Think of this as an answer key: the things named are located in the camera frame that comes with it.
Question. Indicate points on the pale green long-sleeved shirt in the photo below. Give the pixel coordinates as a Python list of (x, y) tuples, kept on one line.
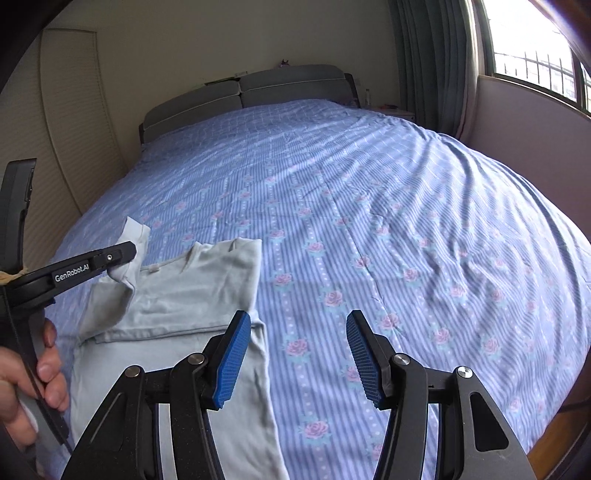
[(184, 318)]

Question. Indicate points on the clear plastic bottle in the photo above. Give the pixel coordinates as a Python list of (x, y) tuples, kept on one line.
[(367, 96)]

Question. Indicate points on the person's left hand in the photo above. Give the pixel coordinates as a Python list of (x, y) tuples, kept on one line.
[(32, 378)]

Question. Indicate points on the blue floral striped bed sheet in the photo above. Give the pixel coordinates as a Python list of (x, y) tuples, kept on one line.
[(369, 230)]

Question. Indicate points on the white nightstand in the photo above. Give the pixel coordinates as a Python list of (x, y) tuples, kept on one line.
[(396, 110)]

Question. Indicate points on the grey padded headboard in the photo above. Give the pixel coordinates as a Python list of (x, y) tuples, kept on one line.
[(221, 97)]

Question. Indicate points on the cream wardrobe door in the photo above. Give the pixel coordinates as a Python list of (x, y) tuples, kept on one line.
[(78, 124)]

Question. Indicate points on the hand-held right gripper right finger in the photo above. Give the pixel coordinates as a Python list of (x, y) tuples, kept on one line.
[(364, 364)]

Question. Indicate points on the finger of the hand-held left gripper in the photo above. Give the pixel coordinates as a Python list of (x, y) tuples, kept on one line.
[(78, 268)]

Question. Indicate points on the grey-green curtain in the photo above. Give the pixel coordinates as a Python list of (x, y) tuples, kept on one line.
[(438, 60)]

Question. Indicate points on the window with metal bars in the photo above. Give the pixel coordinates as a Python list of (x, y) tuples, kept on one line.
[(540, 50)]

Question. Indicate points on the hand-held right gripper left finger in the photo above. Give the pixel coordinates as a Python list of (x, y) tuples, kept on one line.
[(231, 360)]

